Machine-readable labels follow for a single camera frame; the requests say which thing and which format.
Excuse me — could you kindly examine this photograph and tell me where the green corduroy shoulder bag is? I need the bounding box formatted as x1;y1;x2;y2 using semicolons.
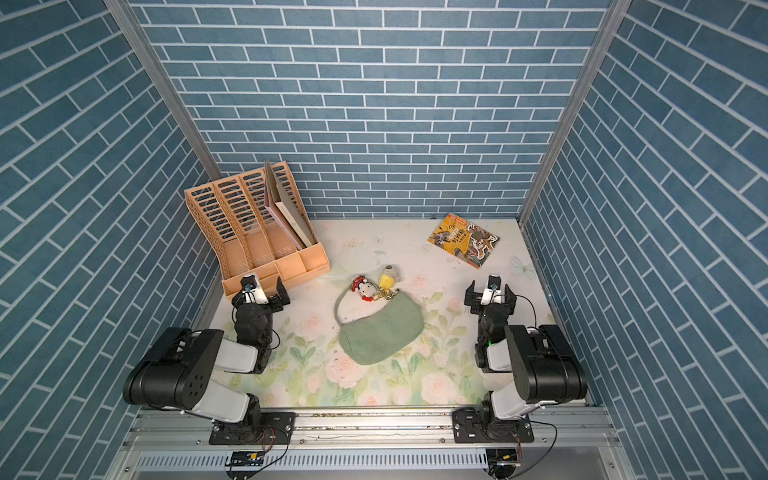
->
333;293;425;366

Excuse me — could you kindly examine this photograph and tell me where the yellow chick plush charm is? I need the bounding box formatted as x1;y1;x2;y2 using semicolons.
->
378;265;399;300

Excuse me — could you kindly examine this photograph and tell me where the red white kitty charm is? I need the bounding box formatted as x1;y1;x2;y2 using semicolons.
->
351;275;379;302

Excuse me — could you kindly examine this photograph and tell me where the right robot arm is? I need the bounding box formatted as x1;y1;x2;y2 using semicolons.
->
464;275;588;439

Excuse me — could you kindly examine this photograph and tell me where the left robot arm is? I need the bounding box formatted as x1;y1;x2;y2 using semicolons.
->
123;275;290;430

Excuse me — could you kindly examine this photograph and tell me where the colourful comic booklet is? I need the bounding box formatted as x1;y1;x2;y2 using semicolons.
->
428;214;500;269

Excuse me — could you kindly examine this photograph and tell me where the beige file folder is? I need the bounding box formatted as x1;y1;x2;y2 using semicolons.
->
265;162;315;249

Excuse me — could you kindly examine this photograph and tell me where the peach plastic file organizer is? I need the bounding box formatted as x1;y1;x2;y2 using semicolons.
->
185;162;331;299

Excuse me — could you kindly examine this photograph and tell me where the pink file folder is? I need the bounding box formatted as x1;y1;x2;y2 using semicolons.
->
264;165;304;250

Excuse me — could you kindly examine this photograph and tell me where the green circuit board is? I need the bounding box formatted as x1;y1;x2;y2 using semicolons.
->
225;451;265;470

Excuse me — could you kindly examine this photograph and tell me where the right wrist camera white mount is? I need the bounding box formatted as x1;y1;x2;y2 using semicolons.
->
481;275;505;306

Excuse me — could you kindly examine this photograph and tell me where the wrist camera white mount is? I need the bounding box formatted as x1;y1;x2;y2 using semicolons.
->
481;275;505;306
240;274;269;305

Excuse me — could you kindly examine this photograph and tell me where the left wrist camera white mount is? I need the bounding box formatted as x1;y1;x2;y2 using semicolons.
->
240;274;269;305

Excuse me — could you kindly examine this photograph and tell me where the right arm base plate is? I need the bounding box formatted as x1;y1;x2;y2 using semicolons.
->
451;407;534;444

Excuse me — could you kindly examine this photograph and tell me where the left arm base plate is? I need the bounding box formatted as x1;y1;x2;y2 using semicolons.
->
209;411;296;446

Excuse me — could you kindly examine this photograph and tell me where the aluminium mounting rail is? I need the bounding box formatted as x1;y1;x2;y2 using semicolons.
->
122;403;620;452

